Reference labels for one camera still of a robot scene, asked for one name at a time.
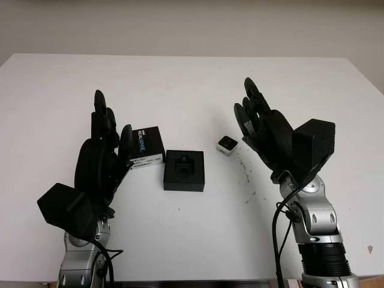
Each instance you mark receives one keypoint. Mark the black camera box base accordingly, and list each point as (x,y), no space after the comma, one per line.
(183,183)

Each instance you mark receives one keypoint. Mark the black RealSense box lid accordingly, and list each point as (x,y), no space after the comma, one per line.
(148,141)

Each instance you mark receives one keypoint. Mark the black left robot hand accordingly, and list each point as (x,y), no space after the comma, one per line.
(93,168)

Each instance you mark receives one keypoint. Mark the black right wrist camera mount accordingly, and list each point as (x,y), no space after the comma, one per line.
(315,141)

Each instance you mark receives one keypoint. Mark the small silver square camera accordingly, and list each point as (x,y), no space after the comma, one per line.
(225,144)

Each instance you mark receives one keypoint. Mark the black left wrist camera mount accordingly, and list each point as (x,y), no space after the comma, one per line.
(64,207)

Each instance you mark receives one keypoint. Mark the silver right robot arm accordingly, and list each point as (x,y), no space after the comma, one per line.
(318,216)

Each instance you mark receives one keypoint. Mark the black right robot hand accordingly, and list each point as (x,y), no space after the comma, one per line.
(276,135)

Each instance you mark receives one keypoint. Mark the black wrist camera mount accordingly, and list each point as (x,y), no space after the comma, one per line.
(64,207)
(315,141)

